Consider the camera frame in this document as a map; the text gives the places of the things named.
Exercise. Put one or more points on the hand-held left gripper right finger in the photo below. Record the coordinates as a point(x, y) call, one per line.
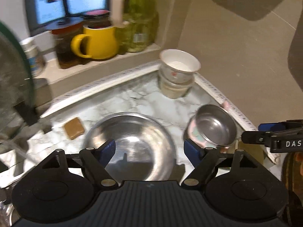
point(193, 152)

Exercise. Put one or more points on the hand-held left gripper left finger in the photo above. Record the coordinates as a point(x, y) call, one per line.
point(107, 150)

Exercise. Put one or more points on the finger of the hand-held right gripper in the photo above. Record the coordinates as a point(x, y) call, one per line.
point(255, 137)
point(269, 126)

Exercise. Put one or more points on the steel bowl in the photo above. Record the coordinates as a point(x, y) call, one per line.
point(132, 141)

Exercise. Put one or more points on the pink pot with steel interior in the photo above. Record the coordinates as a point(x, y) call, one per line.
point(213, 127)

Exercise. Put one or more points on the brown sponge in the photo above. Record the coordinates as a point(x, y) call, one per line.
point(74, 128)

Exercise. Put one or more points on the round wooden chopping block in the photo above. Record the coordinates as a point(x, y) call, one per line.
point(294, 189)

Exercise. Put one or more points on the clear plastic container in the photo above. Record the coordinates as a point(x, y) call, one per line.
point(175, 89)

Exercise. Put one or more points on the patterned edge sealing tape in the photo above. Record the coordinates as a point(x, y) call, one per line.
point(106, 79)

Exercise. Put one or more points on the floral white bowl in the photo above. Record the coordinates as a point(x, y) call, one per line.
point(177, 63)

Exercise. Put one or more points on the yellow mug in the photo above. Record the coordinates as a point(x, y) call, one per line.
point(101, 42)

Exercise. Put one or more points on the dark glass jar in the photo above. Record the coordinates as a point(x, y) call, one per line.
point(66, 49)

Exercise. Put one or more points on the white pill bottle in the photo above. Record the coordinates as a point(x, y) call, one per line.
point(33, 56)

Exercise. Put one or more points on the green glass jug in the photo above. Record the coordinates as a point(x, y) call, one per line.
point(139, 23)

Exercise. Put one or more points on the red-lidded jar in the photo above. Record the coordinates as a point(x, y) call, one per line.
point(97, 16)

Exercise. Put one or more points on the window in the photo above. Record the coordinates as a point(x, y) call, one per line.
point(45, 2)

